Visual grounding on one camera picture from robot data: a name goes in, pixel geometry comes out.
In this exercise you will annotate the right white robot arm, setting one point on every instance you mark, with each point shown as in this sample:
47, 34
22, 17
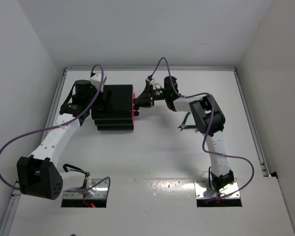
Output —
209, 121

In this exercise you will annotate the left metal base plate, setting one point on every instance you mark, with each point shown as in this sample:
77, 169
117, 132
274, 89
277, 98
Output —
98, 189

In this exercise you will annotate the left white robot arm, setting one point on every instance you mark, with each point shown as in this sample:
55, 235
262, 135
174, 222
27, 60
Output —
37, 174

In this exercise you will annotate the green flush cutters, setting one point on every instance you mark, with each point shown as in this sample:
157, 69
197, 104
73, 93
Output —
184, 126

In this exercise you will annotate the pink top drawer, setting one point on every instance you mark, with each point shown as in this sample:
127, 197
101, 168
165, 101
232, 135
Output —
133, 95

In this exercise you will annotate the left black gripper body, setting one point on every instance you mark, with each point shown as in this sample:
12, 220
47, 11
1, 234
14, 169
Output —
104, 103

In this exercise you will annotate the metal base plate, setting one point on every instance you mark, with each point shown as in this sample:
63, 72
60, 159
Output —
203, 191
98, 189

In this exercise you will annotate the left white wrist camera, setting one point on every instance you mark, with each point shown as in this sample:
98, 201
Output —
96, 80

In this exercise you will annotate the black drawer cabinet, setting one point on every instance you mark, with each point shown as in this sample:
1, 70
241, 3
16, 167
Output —
120, 117

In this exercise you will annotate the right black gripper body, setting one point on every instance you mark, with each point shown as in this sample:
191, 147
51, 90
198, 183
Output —
158, 94

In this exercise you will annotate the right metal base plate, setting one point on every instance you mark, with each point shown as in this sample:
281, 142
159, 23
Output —
203, 191

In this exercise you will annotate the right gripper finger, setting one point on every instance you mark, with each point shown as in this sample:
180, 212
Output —
145, 95
145, 105

